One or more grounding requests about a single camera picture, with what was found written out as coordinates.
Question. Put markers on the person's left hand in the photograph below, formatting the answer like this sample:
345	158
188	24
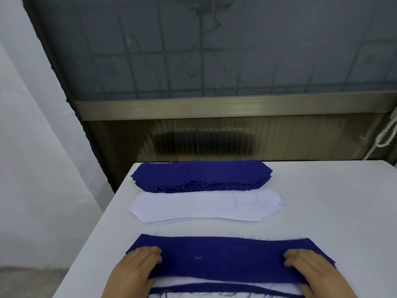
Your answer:
130	276

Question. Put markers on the person's right hand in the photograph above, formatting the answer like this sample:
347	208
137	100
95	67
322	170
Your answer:
322	279

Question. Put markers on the person's right thumb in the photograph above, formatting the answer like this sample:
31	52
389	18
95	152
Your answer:
305	290

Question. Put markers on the person's left thumb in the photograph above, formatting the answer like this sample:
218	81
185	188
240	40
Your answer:
151	284

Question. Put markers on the blue fabric piece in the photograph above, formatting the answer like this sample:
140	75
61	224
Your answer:
223	257

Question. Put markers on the white fabric piece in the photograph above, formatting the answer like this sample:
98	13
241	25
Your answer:
223	280

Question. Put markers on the blue fabric strip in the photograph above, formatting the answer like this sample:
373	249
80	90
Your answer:
229	288

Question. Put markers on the stack of white fabric cutouts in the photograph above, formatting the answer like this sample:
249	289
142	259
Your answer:
204	207

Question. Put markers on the stack of blue fabric cutouts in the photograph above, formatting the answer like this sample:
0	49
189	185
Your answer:
201	173

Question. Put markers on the ribbed translucent panel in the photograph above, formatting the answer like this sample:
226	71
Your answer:
248	139

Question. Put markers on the frosted glass window pane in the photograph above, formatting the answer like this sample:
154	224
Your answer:
217	46

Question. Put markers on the metal window frame rail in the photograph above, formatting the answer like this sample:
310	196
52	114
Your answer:
235	105

